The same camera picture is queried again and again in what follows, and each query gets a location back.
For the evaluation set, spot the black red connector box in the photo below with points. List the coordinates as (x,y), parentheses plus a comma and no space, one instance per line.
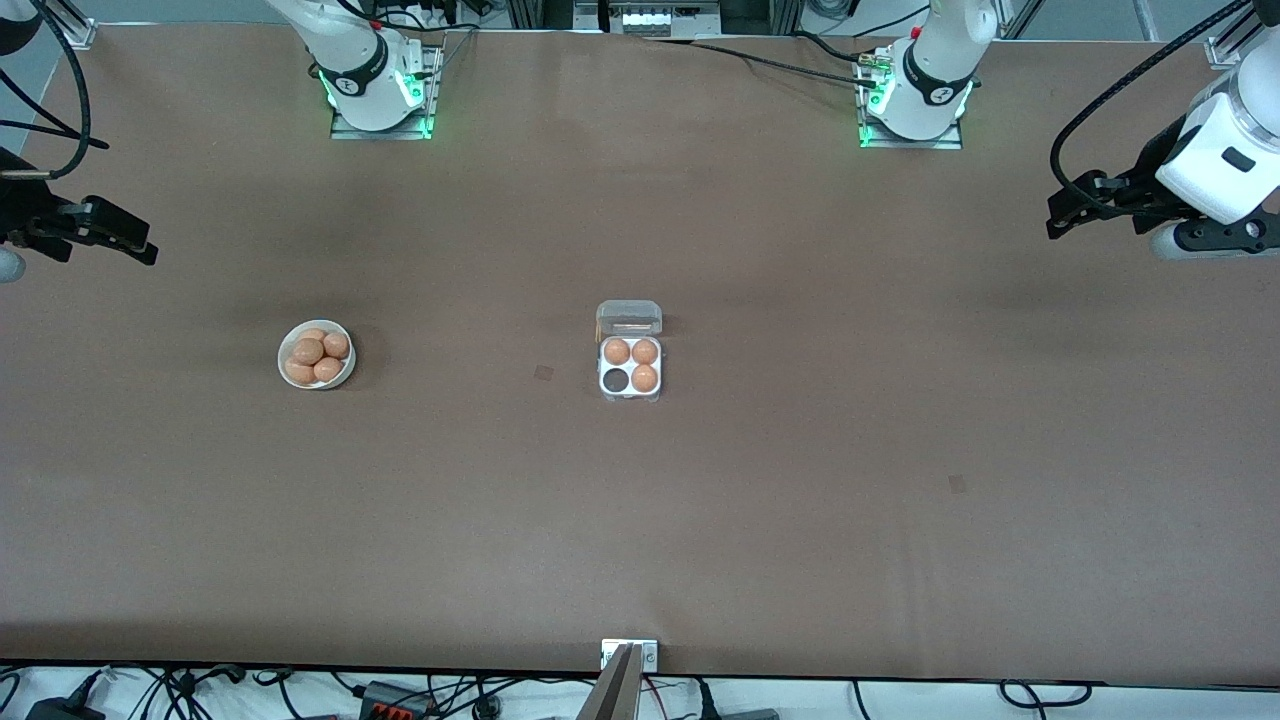
(400,700)

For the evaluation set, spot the grey power strip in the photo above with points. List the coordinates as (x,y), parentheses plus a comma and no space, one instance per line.
(650,18)

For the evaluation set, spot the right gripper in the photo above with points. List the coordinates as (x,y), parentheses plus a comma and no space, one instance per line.
(22,212)

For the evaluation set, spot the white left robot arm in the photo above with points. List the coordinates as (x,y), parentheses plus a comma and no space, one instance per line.
(930,90)

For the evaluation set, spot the clear plastic egg box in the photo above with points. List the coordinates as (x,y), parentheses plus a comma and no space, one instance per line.
(630,320)

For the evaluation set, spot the metal table edge bracket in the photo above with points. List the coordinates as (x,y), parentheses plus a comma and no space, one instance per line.
(650,655)

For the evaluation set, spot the aluminium frame profile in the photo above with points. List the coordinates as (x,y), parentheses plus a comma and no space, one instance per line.
(72,28)
(1228,48)

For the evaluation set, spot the white round bowl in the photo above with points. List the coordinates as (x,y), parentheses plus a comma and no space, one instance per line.
(316,386)

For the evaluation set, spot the black power adapter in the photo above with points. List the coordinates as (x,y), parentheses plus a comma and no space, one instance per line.
(65,710)

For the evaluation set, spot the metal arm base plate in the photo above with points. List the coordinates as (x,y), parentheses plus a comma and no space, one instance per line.
(345,133)
(950,143)

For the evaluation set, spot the grey metal bar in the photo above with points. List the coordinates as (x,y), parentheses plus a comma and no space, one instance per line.
(615,695)

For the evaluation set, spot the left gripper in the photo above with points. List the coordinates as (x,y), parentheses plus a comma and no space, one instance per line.
(1146,178)

